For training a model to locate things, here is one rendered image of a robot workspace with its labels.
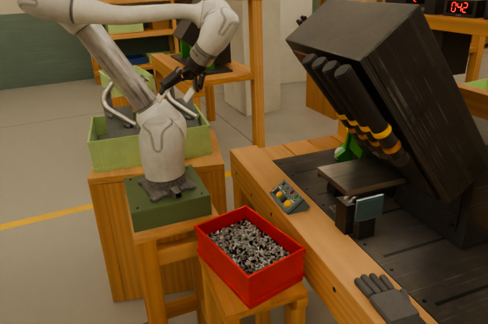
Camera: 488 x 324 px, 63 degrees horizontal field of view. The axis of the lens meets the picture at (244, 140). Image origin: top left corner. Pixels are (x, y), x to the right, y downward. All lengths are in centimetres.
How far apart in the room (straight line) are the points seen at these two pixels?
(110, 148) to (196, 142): 43
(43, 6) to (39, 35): 656
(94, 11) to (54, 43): 661
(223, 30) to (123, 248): 137
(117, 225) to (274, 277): 119
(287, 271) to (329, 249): 14
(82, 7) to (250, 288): 101
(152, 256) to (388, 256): 82
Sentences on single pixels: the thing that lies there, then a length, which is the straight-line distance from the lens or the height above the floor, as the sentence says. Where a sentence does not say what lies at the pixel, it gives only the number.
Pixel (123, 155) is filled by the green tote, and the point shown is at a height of 87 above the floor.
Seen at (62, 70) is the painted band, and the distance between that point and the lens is 811.
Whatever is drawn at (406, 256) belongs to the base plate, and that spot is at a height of 90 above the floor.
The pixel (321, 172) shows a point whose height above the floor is 112.
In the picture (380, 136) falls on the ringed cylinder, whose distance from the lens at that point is 94.
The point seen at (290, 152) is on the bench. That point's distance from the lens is 195.
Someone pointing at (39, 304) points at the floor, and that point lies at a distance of 271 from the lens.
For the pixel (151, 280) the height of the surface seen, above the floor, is 64.
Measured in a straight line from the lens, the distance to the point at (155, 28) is 765.
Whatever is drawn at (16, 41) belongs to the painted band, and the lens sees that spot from 807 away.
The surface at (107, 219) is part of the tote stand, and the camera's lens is 221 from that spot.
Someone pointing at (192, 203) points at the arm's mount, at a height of 92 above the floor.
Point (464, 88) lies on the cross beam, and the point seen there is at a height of 127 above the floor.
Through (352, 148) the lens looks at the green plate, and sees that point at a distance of 141.
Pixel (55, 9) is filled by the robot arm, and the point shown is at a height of 161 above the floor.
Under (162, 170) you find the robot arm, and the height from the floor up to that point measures 104.
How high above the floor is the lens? 168
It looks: 22 degrees down
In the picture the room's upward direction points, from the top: 2 degrees counter-clockwise
